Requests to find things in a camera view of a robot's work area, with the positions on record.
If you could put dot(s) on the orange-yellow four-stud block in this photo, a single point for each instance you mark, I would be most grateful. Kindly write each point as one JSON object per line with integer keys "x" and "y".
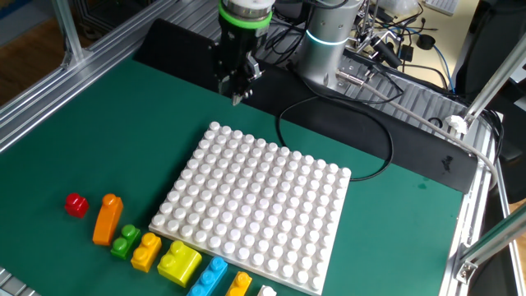
{"x": 239, "y": 285}

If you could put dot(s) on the green two-stud block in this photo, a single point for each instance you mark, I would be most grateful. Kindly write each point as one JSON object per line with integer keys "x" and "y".
{"x": 125, "y": 242}

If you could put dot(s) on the black office chair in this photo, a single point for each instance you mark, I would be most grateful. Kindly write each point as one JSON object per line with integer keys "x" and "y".
{"x": 485, "y": 49}

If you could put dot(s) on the black base mat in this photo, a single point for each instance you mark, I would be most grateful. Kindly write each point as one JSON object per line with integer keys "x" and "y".
{"x": 411, "y": 152}

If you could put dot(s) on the white studded baseplate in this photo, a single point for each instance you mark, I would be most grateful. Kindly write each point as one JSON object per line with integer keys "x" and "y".
{"x": 255, "y": 205}

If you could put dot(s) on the lime yellow sloped block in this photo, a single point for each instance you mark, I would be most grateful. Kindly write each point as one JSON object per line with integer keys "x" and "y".
{"x": 179, "y": 265}

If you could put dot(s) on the small red block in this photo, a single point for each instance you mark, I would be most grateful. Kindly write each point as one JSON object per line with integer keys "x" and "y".
{"x": 77, "y": 205}

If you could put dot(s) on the aluminium slotted table deck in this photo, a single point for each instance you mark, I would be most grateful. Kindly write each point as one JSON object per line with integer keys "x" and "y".
{"x": 41, "y": 103}

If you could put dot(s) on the white four-stud block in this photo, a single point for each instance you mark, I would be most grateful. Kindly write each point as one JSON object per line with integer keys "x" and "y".
{"x": 267, "y": 291}

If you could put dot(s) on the orange-yellow two-stud block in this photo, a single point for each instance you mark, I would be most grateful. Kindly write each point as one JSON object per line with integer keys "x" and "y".
{"x": 146, "y": 252}

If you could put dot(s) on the green table mat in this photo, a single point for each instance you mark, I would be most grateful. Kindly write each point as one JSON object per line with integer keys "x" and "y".
{"x": 102, "y": 144}

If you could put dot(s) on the blue three-stud block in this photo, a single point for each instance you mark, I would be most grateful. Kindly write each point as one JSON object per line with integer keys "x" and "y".
{"x": 207, "y": 277}

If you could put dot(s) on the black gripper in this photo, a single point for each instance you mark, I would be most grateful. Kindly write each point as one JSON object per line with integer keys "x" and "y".
{"x": 238, "y": 45}

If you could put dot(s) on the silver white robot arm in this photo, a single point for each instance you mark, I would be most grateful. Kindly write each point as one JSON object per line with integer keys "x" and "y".
{"x": 328, "y": 41}

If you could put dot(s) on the orange curved block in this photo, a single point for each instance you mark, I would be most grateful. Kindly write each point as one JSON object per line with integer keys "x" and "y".
{"x": 107, "y": 222}

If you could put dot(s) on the black round puck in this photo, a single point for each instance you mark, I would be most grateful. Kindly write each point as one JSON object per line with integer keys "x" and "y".
{"x": 425, "y": 42}

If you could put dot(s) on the aluminium frame post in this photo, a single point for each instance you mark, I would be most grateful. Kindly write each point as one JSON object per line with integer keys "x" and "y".
{"x": 497, "y": 74}
{"x": 67, "y": 33}
{"x": 493, "y": 242}

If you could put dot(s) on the white crumpled tape wad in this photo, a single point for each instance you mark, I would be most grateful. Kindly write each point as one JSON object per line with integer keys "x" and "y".
{"x": 456, "y": 124}

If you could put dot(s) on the black cylindrical camera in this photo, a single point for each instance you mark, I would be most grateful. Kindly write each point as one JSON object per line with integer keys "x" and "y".
{"x": 384, "y": 51}

